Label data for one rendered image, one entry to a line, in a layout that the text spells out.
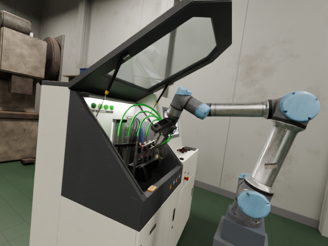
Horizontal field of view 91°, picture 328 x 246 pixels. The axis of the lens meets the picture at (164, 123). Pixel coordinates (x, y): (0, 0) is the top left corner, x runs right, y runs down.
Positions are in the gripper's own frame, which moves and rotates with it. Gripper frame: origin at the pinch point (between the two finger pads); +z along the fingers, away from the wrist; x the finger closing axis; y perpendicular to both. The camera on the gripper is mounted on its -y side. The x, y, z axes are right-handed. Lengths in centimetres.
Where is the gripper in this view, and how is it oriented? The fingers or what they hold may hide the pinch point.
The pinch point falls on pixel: (155, 144)
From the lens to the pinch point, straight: 94.1
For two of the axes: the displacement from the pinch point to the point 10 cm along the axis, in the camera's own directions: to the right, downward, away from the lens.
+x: -6.8, -5.5, 4.9
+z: -4.1, 8.4, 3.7
